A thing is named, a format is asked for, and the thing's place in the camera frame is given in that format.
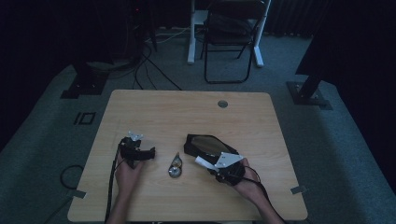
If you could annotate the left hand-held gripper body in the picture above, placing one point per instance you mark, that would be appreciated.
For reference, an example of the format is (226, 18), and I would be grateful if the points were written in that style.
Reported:
(129, 151)

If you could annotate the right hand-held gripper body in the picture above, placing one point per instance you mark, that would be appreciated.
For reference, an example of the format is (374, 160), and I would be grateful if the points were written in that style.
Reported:
(229, 172)

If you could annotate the black pencil case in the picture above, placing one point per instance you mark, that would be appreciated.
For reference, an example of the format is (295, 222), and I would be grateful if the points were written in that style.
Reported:
(202, 144)

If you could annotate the person's left hand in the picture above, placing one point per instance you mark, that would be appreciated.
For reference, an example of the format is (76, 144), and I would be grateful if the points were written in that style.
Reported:
(126, 177)

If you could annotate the person's right hand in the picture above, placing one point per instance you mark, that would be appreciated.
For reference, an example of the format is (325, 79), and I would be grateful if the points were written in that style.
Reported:
(252, 188)

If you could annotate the grey table grommet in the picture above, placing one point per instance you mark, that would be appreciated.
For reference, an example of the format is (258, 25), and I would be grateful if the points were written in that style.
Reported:
(222, 104)

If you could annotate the grey tape strip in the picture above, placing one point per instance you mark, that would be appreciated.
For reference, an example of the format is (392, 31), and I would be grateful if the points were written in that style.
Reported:
(76, 193)
(298, 189)

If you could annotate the black stand base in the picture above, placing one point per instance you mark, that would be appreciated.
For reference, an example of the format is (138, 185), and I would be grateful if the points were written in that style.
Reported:
(306, 95)
(84, 85)

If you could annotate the dark equipment rack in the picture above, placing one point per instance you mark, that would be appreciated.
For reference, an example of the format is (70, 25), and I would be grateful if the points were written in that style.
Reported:
(137, 31)

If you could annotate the black folding chair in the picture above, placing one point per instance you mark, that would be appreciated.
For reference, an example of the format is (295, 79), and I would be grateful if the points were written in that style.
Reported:
(230, 34)

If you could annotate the dark curtain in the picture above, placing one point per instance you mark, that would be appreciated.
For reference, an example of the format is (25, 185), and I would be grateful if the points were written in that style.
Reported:
(292, 18)

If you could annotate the white desk frame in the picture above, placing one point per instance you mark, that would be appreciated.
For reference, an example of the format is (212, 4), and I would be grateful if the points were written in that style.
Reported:
(191, 46)

